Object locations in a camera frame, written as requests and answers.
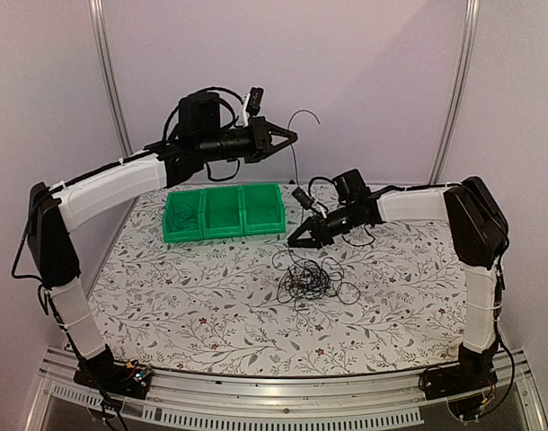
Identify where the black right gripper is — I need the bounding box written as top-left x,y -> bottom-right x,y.
287,203 -> 358,249

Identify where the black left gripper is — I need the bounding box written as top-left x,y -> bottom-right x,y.
198,116 -> 298,164

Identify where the blue cable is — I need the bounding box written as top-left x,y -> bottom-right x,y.
286,109 -> 323,259

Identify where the thin dark cable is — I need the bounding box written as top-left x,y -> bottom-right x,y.
168,201 -> 201,234

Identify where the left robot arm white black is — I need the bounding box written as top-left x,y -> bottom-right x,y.
20,86 -> 297,390

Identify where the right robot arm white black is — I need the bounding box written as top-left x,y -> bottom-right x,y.
287,169 -> 509,391

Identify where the green three-compartment plastic bin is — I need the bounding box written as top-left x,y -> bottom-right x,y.
163,183 -> 286,243

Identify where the floral patterned table mat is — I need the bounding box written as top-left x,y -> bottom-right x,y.
89,191 -> 466,376

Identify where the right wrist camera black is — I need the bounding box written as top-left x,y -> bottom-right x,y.
291,187 -> 315,210

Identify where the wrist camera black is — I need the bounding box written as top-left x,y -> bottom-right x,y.
245,87 -> 264,116
291,187 -> 315,210

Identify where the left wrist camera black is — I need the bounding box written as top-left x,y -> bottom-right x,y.
245,87 -> 264,116

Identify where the left aluminium frame post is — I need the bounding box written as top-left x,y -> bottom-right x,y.
88,0 -> 132,156

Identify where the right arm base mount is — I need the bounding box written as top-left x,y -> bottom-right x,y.
418,341 -> 499,422

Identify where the front aluminium rail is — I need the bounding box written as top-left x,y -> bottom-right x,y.
26,347 -> 548,430

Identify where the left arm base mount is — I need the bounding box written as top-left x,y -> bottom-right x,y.
74,346 -> 154,400

